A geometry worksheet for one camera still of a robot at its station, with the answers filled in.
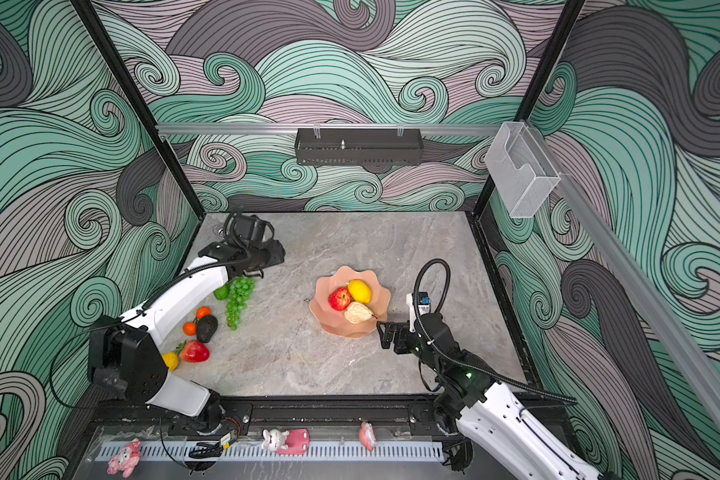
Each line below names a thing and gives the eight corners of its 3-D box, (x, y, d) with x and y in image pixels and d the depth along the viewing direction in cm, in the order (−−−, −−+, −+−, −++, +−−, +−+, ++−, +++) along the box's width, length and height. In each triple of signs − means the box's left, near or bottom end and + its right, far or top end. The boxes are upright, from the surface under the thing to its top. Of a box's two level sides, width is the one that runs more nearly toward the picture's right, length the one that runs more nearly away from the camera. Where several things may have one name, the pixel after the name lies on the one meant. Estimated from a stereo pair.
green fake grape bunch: (219, 329, 91) (214, 324, 88) (233, 282, 102) (230, 276, 99) (245, 329, 91) (242, 324, 88) (257, 282, 102) (254, 276, 99)
